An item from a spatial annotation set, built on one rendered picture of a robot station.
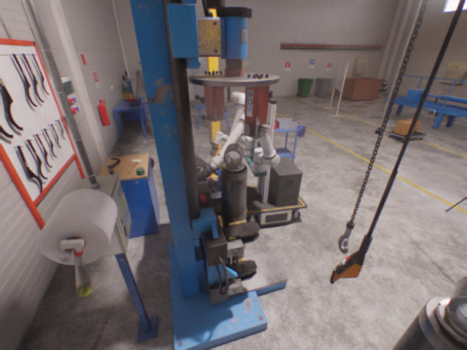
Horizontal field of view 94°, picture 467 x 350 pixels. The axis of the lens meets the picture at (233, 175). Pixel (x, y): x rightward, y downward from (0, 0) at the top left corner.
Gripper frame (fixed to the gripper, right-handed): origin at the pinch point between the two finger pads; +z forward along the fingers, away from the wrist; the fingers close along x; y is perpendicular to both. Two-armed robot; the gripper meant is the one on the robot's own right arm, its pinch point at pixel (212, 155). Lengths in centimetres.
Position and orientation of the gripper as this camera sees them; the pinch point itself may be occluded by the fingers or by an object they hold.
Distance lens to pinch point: 309.3
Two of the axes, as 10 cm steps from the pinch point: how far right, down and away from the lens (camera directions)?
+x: -3.4, -3.5, 8.7
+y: 8.8, 2.2, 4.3
